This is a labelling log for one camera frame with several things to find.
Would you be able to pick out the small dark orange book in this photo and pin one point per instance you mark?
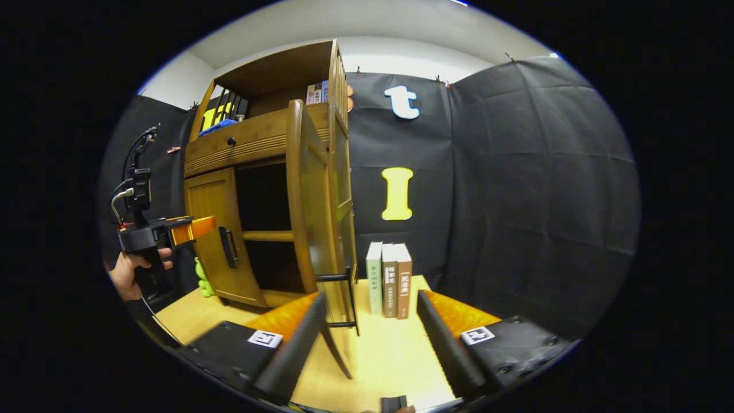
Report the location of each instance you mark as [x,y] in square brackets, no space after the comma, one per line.
[317,92]

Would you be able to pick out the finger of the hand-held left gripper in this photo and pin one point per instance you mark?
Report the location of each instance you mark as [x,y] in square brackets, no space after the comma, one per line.
[192,230]
[179,221]

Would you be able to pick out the wooden inner cabinet shelf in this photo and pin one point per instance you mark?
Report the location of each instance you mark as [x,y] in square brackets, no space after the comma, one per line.
[268,236]

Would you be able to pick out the small pink spine book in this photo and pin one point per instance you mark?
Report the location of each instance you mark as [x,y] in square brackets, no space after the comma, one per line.
[310,93]

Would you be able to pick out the wooden cabinet drawer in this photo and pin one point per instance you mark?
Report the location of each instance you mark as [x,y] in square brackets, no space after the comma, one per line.
[258,140]

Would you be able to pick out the pale green hardcover book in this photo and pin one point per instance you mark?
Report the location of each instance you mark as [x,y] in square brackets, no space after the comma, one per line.
[374,278]

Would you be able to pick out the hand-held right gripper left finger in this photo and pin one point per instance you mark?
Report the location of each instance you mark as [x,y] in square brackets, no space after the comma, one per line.
[295,350]

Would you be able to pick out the green toy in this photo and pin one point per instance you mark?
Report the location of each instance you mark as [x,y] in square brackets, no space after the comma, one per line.
[205,278]

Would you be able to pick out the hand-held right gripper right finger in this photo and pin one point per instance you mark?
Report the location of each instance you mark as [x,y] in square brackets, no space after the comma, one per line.
[450,350]

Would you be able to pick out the wooden shoe cabinet door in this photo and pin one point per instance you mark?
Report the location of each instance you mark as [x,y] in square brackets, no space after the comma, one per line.
[209,201]
[309,201]

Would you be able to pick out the blue towel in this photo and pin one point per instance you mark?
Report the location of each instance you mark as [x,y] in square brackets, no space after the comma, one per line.
[218,127]

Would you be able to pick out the reddish brown hardcover book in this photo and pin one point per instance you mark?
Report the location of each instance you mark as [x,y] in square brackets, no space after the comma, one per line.
[404,281]

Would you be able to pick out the black backdrop cloth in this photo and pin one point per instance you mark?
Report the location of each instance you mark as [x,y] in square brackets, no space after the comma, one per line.
[516,201]

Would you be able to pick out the small lavender spine book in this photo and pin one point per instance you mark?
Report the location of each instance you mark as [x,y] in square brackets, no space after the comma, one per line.
[324,90]

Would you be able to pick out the wooden double-door shoe cabinet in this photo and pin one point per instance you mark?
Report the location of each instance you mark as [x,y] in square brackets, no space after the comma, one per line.
[275,69]

